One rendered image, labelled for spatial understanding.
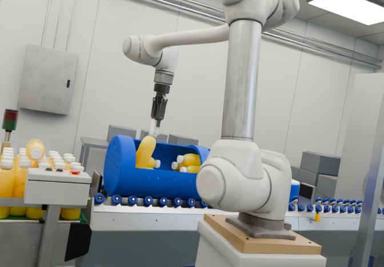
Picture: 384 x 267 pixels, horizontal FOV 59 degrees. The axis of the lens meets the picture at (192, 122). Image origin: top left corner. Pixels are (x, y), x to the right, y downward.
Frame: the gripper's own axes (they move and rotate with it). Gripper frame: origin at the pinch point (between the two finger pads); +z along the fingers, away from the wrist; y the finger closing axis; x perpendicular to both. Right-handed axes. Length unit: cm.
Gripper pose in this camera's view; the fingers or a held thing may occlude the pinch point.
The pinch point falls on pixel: (155, 127)
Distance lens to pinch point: 159.8
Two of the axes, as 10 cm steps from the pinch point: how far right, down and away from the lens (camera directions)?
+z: -1.7, 9.9, 0.1
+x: -8.7, -1.5, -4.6
